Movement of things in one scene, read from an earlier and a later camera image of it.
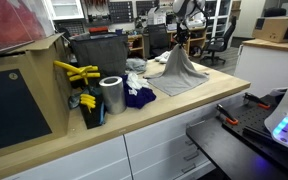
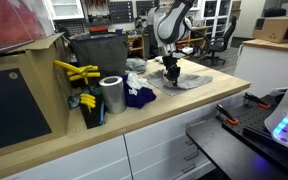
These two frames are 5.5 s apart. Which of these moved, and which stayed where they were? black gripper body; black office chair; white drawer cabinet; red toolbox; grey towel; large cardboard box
Moved: black gripper body; grey towel
Stayed: black office chair; large cardboard box; white drawer cabinet; red toolbox
